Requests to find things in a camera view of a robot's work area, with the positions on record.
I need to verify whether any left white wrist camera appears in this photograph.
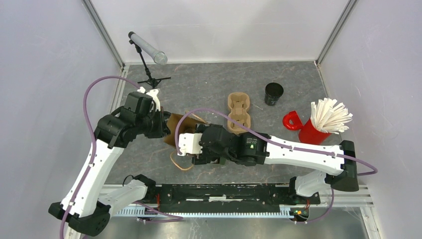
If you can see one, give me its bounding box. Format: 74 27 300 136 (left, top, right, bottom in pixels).
137 87 162 112

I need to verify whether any green paper bag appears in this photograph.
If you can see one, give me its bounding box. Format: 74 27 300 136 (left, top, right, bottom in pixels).
164 111 209 172

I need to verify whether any red mug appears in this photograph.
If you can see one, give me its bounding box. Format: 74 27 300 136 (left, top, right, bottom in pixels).
282 111 331 145

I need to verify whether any black tripod stand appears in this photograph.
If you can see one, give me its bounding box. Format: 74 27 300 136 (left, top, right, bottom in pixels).
129 40 171 89

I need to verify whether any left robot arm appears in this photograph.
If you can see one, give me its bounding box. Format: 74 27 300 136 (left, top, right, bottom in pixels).
48 88 170 237

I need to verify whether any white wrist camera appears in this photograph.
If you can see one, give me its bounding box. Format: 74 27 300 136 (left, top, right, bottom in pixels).
137 87 162 112
178 133 203 156

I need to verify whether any cardboard cup carrier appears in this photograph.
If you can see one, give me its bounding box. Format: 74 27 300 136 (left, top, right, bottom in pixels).
227 92 251 128

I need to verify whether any grey tube on stand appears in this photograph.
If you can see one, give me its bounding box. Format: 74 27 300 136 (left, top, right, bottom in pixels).
128 31 168 65

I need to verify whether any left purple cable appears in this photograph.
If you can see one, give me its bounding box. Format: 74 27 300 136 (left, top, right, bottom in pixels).
59 76 184 239

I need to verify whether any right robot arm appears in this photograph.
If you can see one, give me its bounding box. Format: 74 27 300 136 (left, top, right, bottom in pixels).
178 124 359 203

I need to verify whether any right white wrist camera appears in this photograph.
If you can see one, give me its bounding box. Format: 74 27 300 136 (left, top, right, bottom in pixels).
178 133 203 156

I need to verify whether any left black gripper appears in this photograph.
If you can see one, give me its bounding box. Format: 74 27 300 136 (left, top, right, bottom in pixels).
136 106 171 138

